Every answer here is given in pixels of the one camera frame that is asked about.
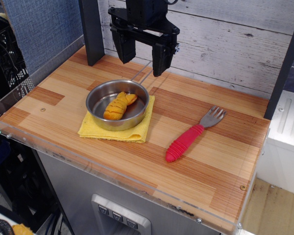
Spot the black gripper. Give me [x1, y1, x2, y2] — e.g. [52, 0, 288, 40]
[108, 0, 180, 77]

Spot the orange toy fish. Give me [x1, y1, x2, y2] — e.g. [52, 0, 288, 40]
[103, 92, 137, 120]

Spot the yellow folded cloth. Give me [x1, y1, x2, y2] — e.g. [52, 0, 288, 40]
[77, 95, 155, 143]

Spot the blue fabric panel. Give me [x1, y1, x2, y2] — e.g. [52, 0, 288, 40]
[2, 0, 83, 76]

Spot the black plastic crate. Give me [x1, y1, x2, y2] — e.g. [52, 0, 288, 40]
[0, 15, 29, 97]

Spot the silver control panel with buttons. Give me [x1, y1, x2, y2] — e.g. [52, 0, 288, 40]
[91, 194, 152, 235]

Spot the clear acrylic table guard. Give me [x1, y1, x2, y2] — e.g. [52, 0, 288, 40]
[0, 48, 270, 235]

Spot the white ribbed side counter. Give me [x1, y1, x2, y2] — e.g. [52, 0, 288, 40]
[256, 91, 294, 193]

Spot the orange object bottom left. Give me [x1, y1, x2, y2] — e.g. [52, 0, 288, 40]
[12, 224, 34, 235]

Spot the dark left post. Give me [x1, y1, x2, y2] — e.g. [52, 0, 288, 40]
[78, 0, 105, 66]

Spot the dark post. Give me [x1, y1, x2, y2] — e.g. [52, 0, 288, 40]
[78, 0, 105, 66]
[264, 33, 294, 120]

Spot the steel pot with wire handle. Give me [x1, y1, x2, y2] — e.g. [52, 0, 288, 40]
[85, 60, 153, 132]

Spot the fork with red handle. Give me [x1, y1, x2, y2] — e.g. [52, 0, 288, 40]
[165, 106, 226, 162]

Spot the dark right post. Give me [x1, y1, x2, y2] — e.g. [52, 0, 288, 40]
[264, 33, 294, 120]

